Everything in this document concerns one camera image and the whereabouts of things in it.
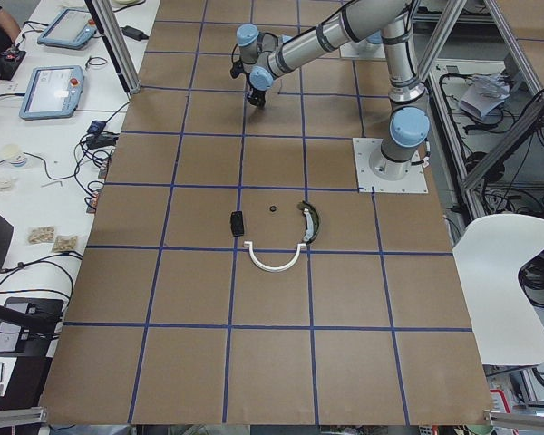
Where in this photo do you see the brown paper table cover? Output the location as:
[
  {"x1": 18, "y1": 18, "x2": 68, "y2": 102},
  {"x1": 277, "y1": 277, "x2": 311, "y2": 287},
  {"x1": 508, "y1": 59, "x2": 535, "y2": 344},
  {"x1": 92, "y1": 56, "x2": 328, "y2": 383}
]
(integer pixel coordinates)
[{"x1": 41, "y1": 1, "x2": 491, "y2": 425}]

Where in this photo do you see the far blue teach pendant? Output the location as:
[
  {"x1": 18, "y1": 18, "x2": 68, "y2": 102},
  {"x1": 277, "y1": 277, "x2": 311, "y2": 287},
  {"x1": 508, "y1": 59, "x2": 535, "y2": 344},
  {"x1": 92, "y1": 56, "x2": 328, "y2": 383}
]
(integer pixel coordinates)
[{"x1": 37, "y1": 8, "x2": 97, "y2": 50}]

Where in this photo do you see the blue checkered small box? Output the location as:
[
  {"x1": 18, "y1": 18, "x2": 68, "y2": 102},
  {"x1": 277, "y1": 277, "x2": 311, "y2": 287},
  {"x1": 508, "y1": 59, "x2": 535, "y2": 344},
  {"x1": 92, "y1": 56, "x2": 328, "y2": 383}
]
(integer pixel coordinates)
[{"x1": 87, "y1": 120, "x2": 107, "y2": 135}]

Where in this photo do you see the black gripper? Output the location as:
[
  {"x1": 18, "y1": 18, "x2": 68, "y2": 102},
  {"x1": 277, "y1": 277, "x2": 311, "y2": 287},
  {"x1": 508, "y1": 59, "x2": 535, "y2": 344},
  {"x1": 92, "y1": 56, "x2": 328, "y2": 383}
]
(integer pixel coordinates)
[{"x1": 246, "y1": 82, "x2": 267, "y2": 108}]

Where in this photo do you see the blue teach pendant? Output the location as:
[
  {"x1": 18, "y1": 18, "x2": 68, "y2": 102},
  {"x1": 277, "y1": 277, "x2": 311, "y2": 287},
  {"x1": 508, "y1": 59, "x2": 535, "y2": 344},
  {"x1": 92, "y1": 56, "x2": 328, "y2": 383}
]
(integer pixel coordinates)
[
  {"x1": 37, "y1": 8, "x2": 97, "y2": 50},
  {"x1": 19, "y1": 65, "x2": 84, "y2": 121}
]

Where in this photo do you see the white chair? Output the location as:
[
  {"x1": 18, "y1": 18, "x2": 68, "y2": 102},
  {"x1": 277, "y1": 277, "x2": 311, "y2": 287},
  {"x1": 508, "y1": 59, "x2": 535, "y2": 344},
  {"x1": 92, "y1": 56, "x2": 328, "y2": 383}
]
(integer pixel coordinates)
[{"x1": 453, "y1": 214, "x2": 544, "y2": 366}]

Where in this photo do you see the small black flat part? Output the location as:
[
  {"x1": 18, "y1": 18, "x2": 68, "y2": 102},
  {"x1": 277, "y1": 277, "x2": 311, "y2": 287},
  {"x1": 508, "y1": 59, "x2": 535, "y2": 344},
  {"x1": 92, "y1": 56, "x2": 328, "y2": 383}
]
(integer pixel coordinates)
[{"x1": 230, "y1": 210, "x2": 245, "y2": 237}]

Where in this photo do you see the dark green curved brake shoe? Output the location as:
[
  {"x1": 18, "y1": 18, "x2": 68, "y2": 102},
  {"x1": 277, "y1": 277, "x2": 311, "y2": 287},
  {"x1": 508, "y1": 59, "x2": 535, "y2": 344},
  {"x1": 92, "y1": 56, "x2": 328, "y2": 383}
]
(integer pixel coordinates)
[{"x1": 297, "y1": 200, "x2": 321, "y2": 245}]

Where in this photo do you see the white curved plastic arc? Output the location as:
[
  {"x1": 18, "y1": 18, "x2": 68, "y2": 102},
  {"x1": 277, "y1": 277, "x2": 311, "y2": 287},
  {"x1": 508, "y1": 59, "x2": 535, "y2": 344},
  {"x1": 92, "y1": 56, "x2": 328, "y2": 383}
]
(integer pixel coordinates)
[{"x1": 243, "y1": 240, "x2": 306, "y2": 273}]

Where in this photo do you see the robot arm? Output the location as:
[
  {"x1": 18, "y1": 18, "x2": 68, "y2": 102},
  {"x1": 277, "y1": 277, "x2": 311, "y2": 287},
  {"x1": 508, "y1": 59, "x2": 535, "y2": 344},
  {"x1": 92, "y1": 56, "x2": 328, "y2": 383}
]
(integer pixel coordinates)
[{"x1": 230, "y1": 0, "x2": 430, "y2": 181}]

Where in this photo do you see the near blue teach pendant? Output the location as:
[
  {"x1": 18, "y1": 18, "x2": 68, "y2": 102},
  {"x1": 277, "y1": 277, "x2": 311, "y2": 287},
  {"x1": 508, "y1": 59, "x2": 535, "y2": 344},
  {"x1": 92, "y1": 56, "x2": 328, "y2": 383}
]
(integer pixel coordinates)
[{"x1": 19, "y1": 65, "x2": 84, "y2": 121}]

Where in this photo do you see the black power adapter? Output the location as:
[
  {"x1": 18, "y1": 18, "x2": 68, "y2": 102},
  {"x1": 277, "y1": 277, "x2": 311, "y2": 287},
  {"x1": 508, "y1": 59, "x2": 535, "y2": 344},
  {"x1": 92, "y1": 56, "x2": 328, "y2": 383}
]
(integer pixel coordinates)
[{"x1": 121, "y1": 25, "x2": 149, "y2": 41}]

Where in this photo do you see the aluminium frame post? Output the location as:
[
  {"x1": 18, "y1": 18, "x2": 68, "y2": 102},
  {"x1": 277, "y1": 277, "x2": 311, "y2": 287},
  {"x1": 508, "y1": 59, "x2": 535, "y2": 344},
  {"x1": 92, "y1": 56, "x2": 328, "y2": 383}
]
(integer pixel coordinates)
[{"x1": 85, "y1": 0, "x2": 141, "y2": 95}]

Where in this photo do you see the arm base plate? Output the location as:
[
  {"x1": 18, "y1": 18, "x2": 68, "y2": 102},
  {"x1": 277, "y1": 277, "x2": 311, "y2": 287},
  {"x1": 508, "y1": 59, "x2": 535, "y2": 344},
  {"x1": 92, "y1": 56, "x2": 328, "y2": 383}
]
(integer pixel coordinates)
[
  {"x1": 340, "y1": 40, "x2": 385, "y2": 62},
  {"x1": 353, "y1": 138, "x2": 428, "y2": 194}
]

